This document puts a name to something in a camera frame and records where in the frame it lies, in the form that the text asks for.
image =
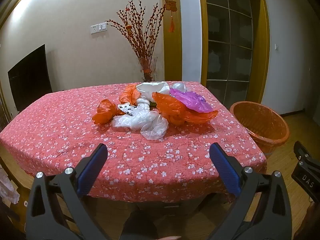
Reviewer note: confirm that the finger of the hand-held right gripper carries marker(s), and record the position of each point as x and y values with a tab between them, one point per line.
300	151

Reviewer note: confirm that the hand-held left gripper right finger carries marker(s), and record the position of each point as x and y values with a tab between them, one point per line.
224	170

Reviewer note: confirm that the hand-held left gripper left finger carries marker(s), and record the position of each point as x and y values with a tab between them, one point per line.
93	170

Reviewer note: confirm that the orange plastic basket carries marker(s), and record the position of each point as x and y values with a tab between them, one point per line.
260	125

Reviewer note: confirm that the translucent white plastic bag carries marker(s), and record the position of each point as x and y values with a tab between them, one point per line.
145	121

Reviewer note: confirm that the purple plastic bag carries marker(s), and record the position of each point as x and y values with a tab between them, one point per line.
192	101

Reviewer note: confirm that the green plastic bag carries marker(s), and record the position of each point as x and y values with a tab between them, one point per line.
153	104

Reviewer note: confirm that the clear plastic bag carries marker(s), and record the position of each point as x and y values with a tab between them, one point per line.
178	86

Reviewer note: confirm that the pink floral tablecloth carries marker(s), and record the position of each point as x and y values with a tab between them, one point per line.
62	120

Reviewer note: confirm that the small orange plastic bag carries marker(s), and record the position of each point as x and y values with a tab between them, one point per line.
106	112

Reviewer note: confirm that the wooden chair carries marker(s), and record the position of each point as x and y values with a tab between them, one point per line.
22	200

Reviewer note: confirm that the large orange plastic bag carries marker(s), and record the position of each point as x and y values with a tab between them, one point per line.
172	107

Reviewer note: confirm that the crumpled orange plastic bag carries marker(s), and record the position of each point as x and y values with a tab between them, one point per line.
130	93

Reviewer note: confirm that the opaque white plastic bag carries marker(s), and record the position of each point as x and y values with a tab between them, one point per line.
153	88

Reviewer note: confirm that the black television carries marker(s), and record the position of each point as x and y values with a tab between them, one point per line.
27	77

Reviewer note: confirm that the glass vase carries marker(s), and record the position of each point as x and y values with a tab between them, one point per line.
147	70

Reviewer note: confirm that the frosted glass sliding door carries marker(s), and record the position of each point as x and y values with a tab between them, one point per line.
225	55

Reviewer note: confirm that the red berry branches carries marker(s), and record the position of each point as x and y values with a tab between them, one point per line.
140	37

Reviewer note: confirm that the red hanging tassel ornament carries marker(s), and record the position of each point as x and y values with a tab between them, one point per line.
171	6

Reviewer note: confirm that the wooden door frame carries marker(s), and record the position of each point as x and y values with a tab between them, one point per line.
263	55

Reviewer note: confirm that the wooden wall trim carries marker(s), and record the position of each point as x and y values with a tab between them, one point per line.
172	55

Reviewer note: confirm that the white wall socket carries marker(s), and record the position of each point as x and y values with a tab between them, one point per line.
94	29

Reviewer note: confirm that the white double wall switch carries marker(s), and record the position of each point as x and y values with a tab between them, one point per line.
102	27

